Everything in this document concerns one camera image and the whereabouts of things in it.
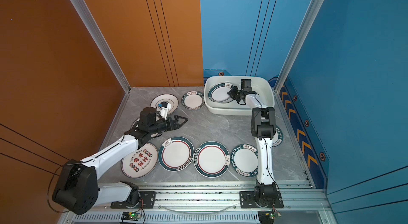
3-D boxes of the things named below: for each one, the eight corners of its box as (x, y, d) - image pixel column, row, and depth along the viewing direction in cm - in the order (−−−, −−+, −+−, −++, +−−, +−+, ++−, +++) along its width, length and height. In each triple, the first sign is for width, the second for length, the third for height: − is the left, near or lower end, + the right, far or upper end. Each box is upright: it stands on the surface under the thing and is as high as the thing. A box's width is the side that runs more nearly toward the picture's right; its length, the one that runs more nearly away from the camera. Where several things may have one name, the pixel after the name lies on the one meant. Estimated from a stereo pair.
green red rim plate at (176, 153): (155, 171, 83) (154, 170, 82) (162, 137, 96) (161, 136, 94) (192, 171, 83) (192, 170, 82) (195, 137, 96) (194, 136, 94)
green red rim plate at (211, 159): (193, 177, 82) (192, 176, 80) (195, 143, 94) (194, 141, 92) (230, 177, 82) (231, 176, 80) (227, 143, 94) (228, 141, 92)
